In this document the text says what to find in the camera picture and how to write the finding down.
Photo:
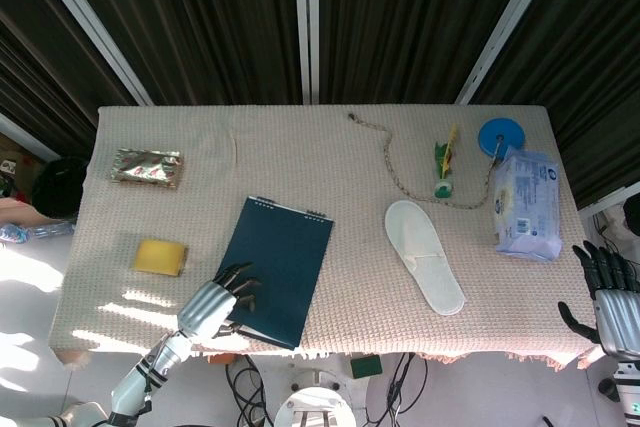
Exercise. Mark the blue round disc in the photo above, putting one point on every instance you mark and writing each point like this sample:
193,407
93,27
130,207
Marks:
501,136

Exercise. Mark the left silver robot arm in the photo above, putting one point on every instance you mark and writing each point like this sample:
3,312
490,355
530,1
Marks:
145,377

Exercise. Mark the beige woven tablecloth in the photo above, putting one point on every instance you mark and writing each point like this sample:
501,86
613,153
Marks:
320,227

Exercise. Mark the clear plastic water bottle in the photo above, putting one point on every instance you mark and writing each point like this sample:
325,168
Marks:
35,232

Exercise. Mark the dark blue notebook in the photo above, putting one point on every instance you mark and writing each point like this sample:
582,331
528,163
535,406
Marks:
280,274

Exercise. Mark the green rectangular block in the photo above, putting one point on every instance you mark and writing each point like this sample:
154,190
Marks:
364,366

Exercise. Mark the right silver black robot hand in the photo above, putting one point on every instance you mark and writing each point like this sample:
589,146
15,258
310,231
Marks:
607,297

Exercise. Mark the shiny foil snack packet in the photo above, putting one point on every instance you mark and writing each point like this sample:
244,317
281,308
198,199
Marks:
147,168

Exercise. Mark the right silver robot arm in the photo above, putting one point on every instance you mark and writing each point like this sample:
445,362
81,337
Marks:
627,387

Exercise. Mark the black round bin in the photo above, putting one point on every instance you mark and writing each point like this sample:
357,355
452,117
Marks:
59,187

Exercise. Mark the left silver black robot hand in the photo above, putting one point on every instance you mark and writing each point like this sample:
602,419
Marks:
206,304

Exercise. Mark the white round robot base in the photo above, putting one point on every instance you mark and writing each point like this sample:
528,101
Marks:
312,409

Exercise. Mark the white disposable slipper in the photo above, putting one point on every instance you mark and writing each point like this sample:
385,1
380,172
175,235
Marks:
422,254

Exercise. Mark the white window frame post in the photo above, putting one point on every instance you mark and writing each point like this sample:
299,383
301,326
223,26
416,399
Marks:
92,22
510,27
306,24

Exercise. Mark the wet wipes pack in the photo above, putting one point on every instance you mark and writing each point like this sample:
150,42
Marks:
527,204

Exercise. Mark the yellow sponge pad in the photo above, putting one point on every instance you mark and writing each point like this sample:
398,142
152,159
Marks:
159,257

